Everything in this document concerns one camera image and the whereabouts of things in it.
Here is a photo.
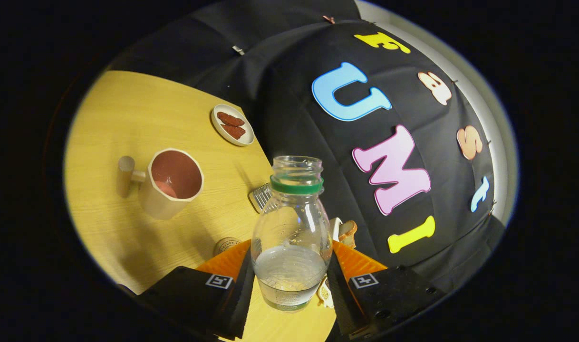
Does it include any small white plate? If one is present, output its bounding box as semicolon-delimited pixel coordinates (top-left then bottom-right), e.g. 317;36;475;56
211;104;255;146

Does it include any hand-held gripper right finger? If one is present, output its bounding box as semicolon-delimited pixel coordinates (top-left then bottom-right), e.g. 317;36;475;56
327;240;447;339

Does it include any black backdrop cloth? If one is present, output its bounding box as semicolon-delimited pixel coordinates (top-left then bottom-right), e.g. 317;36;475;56
106;0;509;295

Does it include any white divided seed dish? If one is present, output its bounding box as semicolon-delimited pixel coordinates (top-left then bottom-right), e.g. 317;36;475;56
317;278;336;308

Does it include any cream cup with wooden handle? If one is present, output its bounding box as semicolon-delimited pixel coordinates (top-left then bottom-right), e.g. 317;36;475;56
117;148;205;220

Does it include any clear plastic juice bottle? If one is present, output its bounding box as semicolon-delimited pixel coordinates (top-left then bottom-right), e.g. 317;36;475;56
251;156;333;313

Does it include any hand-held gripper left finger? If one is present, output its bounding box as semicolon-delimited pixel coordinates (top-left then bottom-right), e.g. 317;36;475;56
137;240;256;340

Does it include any wooden table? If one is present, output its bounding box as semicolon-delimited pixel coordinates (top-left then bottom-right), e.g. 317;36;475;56
64;70;338;342

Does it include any round cork coaster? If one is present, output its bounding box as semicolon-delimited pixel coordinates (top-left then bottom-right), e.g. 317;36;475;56
213;237;243;257

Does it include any ribbed drinking glass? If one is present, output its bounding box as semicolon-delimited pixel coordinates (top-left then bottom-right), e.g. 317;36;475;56
248;183;273;213

